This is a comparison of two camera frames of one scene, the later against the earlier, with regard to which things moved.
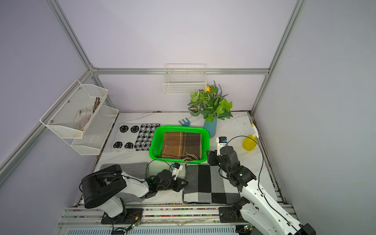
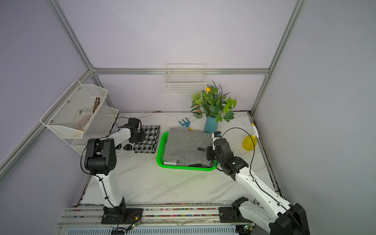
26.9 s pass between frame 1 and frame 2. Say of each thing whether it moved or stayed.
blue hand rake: stayed
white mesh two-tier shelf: stayed
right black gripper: stayed
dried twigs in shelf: stayed
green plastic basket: moved
